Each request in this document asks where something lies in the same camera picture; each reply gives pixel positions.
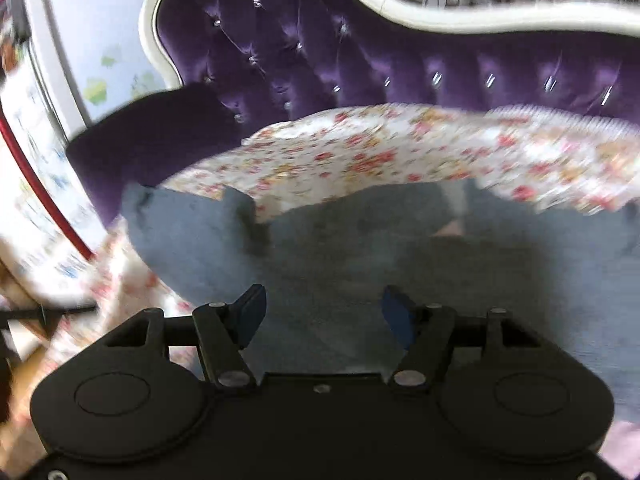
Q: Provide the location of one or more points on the floral bed blanket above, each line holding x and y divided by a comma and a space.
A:
360, 155

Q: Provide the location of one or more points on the grey-blue knit garment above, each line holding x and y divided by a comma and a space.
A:
325, 270

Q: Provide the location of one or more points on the black rod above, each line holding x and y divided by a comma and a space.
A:
45, 312

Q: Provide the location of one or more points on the purple tufted headboard white frame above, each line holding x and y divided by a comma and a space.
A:
280, 40

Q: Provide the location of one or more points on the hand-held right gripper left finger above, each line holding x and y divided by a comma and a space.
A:
251, 310

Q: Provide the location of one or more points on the printed poster with red edge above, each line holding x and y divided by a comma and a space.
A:
35, 170

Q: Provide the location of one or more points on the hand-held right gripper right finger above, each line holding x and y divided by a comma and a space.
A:
397, 312

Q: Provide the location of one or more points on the pink cloth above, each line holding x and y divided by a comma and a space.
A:
627, 447

